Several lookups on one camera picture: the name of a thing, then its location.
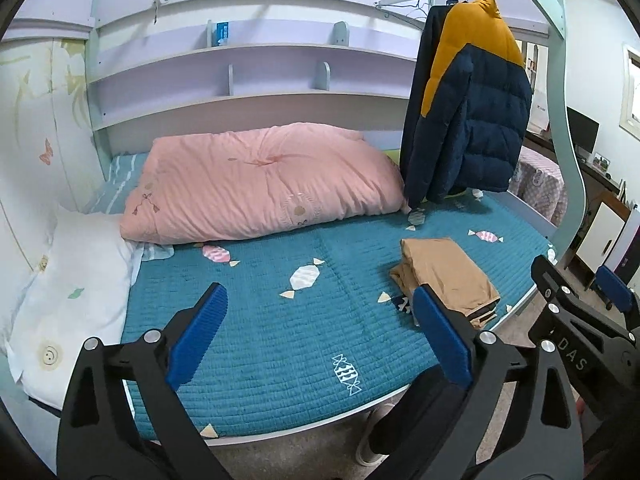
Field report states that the dark navy coat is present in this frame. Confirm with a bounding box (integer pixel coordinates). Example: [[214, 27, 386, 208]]
[[402, 5, 441, 208]]

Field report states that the dark desk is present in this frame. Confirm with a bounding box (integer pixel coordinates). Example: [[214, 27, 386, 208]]
[[520, 127, 640, 211]]

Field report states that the person's leg in dark pants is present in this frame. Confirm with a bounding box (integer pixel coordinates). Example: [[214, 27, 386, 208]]
[[367, 370, 451, 461]]

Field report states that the lilac wall shelf unit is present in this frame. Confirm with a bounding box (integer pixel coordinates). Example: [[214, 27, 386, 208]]
[[85, 20, 421, 131]]

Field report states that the white framed window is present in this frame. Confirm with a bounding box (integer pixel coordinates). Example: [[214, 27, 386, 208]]
[[619, 44, 640, 141]]

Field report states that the pink quilt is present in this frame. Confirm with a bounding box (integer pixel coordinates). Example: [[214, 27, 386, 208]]
[[120, 122, 408, 246]]

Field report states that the teal quilted bed mat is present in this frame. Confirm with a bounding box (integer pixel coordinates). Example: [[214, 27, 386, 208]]
[[120, 190, 558, 441]]

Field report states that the pink patterned cloth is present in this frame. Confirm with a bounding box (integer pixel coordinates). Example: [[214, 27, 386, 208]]
[[507, 145, 568, 228]]

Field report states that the white paper bag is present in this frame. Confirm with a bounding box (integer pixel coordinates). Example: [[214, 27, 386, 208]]
[[530, 87, 551, 131]]

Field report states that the black monitor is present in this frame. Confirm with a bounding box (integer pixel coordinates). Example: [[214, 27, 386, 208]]
[[566, 106, 600, 155]]

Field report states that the white cabinet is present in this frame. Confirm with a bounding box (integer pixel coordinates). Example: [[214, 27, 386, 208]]
[[575, 200, 631, 273]]

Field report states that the white pillow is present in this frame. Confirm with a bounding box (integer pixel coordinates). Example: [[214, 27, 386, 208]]
[[7, 205, 146, 396]]

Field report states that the mint green bed frame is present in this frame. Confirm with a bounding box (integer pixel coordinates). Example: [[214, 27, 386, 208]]
[[0, 0, 588, 271]]

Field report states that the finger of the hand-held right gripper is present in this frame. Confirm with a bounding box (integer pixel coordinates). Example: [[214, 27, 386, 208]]
[[595, 266, 640, 331], [531, 255, 631, 346]]

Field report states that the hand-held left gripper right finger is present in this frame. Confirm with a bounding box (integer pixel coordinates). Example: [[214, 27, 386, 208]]
[[412, 284, 586, 480]]

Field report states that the tan button-up jacket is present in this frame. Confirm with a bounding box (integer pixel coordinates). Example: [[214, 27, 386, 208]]
[[389, 237, 502, 326]]

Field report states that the person's white shoe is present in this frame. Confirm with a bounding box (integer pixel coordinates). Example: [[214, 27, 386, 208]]
[[355, 405, 391, 466]]

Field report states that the teal striped sheet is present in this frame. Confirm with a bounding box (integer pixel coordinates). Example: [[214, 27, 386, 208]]
[[85, 152, 151, 216]]

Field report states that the navy and yellow puffer jacket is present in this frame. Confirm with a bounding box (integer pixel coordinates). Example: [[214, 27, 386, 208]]
[[420, 0, 533, 196]]

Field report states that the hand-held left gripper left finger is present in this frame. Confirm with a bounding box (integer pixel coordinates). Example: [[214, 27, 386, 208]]
[[57, 282, 233, 480]]

